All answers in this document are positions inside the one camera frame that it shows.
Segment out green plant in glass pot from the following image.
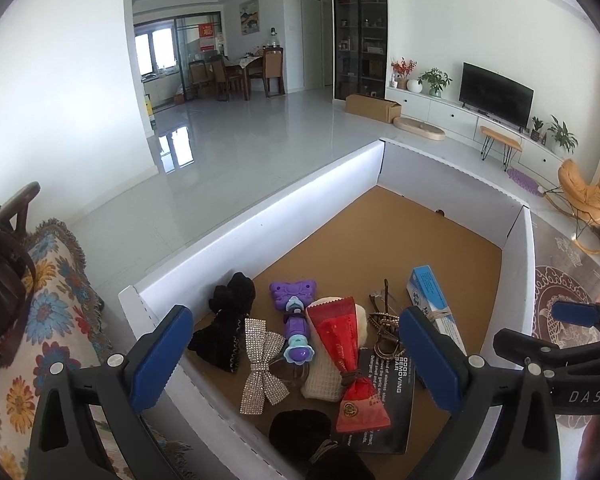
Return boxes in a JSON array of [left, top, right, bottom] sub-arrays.
[[417, 67, 453, 97]]

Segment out clear frame eyeglasses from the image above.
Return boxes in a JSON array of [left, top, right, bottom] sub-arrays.
[[367, 279, 406, 316]]

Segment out red flower arrangement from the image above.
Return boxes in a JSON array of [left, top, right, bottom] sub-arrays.
[[390, 57, 418, 90]]

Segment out pearl claw hair clip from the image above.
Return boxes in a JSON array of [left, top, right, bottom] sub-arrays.
[[375, 330, 411, 361]]

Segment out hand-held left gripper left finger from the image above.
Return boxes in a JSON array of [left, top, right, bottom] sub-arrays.
[[27, 304, 196, 480]]

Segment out framed wall picture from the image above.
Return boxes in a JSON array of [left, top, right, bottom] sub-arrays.
[[239, 0, 261, 36]]

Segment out dark glass display cabinet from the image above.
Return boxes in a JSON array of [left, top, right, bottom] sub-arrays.
[[331, 0, 388, 102]]

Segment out brown cardboard carton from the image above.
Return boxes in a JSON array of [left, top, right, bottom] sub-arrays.
[[345, 94, 403, 123]]

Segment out red snack packet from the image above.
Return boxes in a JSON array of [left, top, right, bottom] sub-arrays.
[[306, 296, 392, 433]]

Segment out oval beige floor board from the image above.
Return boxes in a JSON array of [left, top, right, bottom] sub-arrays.
[[392, 116, 447, 142]]

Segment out large green potted plant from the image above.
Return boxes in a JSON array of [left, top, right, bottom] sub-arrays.
[[547, 115, 578, 155]]

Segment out silver metal hoop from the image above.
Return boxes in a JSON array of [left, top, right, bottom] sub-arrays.
[[275, 355, 313, 388]]

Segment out white knitted pouch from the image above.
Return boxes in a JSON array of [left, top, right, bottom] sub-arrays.
[[300, 297, 371, 403]]

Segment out purple butterfly toy wand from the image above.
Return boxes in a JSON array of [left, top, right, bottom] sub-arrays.
[[269, 280, 317, 366]]

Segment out black flat television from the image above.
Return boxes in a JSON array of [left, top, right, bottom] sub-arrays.
[[459, 61, 535, 128]]

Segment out white television cabinet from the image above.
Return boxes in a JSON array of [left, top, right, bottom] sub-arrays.
[[385, 85, 581, 176]]

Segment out black velvet bow pearl trim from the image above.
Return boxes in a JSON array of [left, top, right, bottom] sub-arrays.
[[187, 272, 257, 375]]

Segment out wooden dining chair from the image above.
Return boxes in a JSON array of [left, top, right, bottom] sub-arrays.
[[187, 60, 216, 101], [261, 47, 286, 98]]

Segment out purple floor mat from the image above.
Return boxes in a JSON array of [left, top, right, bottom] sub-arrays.
[[506, 167, 546, 198]]

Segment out black soap box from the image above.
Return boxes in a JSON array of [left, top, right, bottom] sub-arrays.
[[350, 347, 416, 456]]

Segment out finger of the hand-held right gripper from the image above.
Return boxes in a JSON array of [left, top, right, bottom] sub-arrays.
[[494, 329, 566, 368], [551, 299, 600, 338]]

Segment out dark brown bag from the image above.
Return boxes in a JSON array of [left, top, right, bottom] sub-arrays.
[[0, 205, 38, 391]]

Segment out wooden bench with metal legs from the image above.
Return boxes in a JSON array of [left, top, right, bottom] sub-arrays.
[[480, 126, 523, 167]]

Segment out blue white toothpaste box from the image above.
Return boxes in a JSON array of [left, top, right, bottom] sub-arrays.
[[406, 265, 468, 356]]

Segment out black velvet bow bead chain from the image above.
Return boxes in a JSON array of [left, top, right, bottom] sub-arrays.
[[269, 409, 376, 480]]

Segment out white cardboard box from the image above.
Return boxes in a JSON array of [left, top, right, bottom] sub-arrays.
[[117, 137, 538, 480]]

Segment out rhinestone bow hair clip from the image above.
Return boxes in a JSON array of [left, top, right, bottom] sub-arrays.
[[240, 317, 291, 416]]

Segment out curved wooden chair back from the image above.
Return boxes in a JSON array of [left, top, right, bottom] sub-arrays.
[[0, 182, 41, 231]]

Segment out patterned brown glass desktop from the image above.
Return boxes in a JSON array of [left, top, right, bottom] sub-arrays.
[[532, 205, 600, 361]]

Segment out orange lounge chair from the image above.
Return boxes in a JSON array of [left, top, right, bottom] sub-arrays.
[[545, 159, 600, 256]]

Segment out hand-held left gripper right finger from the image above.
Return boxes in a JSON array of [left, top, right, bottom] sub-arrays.
[[398, 305, 563, 480]]

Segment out wooden dining table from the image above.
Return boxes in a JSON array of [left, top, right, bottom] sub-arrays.
[[207, 55, 266, 101]]

